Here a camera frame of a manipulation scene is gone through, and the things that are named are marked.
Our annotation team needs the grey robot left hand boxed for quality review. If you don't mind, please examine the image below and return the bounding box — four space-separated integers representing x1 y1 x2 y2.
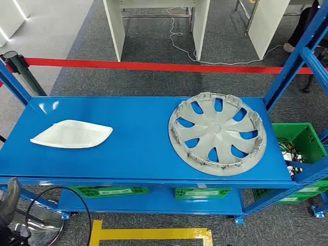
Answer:
0 176 21 230

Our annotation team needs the white lit plinth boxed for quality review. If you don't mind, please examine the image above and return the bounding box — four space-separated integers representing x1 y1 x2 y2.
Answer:
0 0 30 47

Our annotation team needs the person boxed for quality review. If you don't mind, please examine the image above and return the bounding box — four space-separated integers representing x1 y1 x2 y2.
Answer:
283 0 323 54

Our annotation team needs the yellow floor tape square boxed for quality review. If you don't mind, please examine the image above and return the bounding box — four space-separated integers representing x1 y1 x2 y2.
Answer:
89 219 213 246

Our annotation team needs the white panel desk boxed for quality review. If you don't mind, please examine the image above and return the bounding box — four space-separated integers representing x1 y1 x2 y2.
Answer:
102 0 211 63
235 0 320 61

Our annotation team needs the grey plastic wheel hubcap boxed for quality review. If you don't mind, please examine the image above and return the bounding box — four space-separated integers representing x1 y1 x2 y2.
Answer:
167 91 268 177

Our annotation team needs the white curved plastic car panel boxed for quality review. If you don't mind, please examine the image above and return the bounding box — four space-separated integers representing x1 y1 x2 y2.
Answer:
30 119 114 149

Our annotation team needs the black office chair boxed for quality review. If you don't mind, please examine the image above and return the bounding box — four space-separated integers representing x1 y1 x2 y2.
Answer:
302 44 328 94

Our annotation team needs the white power adapter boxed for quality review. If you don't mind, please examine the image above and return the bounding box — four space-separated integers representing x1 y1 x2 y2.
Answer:
281 152 299 177

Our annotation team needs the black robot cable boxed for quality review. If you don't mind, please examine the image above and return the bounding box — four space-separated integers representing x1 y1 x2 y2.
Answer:
25 186 92 246

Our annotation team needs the chrome stanchion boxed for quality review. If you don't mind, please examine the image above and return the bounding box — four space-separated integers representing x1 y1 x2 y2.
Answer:
10 203 65 246

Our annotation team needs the black cable bundle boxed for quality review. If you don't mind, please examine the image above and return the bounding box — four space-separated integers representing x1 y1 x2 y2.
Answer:
277 136 307 165

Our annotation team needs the dark stanchion post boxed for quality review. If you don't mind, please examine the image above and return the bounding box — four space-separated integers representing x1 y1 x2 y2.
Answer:
3 50 48 98

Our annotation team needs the white floor cable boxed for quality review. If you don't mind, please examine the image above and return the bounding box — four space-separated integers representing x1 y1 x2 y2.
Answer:
166 7 285 66

